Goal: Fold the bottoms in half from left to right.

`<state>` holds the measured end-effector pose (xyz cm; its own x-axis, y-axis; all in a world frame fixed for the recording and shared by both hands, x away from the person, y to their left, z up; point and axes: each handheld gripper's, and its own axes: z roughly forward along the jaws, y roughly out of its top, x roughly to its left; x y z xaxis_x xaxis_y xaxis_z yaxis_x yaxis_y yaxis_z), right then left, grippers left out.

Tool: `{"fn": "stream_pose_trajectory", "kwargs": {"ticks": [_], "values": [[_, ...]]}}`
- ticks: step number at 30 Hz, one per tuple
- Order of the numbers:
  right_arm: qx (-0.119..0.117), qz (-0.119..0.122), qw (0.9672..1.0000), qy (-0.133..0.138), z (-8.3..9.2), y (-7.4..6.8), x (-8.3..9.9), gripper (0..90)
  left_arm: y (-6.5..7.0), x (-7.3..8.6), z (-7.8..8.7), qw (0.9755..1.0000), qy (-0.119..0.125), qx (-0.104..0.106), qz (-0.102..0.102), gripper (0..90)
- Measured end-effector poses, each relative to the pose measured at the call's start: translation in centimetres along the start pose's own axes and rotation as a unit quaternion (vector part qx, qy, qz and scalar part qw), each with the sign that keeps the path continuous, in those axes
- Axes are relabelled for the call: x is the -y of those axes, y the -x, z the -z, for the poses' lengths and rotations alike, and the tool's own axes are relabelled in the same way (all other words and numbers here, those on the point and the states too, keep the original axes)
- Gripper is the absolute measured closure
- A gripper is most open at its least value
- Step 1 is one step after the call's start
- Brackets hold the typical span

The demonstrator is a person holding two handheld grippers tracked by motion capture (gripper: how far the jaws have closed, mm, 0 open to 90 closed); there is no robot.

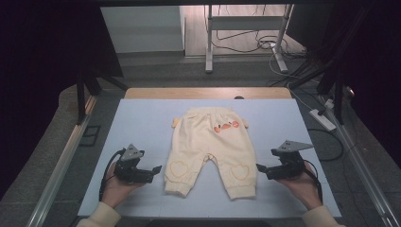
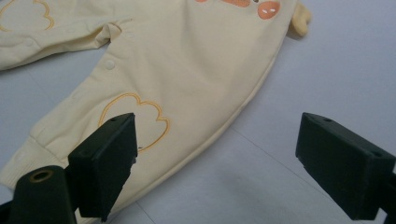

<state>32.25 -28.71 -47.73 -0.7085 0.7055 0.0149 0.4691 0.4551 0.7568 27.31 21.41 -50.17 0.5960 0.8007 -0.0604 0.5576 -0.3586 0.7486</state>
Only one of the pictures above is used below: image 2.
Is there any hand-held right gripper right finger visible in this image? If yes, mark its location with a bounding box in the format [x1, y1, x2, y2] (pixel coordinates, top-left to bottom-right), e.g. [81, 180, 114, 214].
[294, 112, 396, 222]

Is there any cream baby romper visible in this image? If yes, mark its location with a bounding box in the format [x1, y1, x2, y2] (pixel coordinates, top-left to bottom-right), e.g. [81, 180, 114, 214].
[0, 0, 312, 224]

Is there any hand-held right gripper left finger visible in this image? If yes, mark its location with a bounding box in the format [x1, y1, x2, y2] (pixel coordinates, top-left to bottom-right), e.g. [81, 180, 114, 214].
[67, 112, 138, 222]

